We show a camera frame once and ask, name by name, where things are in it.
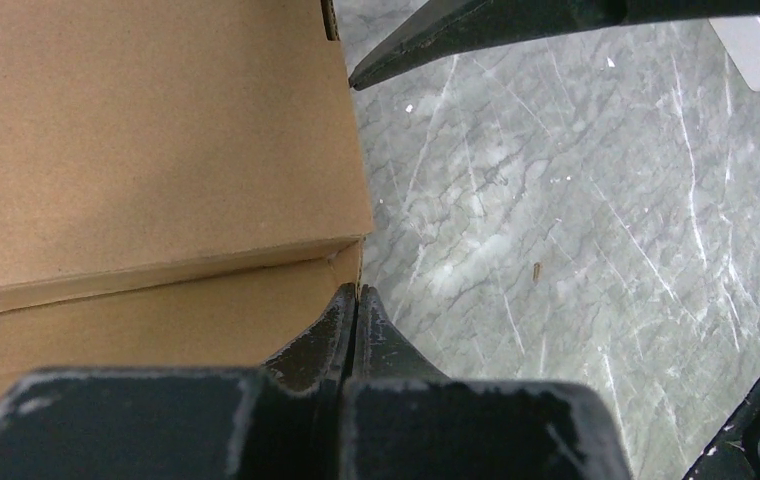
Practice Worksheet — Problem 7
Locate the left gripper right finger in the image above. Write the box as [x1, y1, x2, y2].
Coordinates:
[342, 287, 631, 479]

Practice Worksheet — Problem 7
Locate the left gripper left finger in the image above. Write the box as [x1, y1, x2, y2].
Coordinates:
[0, 284, 357, 479]

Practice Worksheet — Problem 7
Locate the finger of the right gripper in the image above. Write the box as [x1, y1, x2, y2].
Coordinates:
[349, 0, 760, 91]

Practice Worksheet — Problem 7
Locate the brown cardboard box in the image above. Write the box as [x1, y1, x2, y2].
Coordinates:
[0, 1, 373, 398]

